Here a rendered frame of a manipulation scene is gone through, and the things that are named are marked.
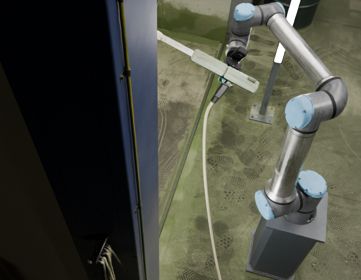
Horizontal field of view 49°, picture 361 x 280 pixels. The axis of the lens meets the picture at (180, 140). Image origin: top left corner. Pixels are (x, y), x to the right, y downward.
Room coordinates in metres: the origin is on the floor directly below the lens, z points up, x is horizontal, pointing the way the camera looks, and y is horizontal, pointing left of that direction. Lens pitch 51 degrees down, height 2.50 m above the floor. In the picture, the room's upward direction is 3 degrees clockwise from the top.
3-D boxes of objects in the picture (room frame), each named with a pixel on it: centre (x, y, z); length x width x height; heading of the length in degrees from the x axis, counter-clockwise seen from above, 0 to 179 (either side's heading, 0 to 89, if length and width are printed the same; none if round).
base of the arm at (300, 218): (1.07, -0.65, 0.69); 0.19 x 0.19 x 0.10
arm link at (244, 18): (1.57, -0.26, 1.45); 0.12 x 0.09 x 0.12; 113
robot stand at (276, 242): (1.07, -0.65, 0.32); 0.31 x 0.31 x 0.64; 77
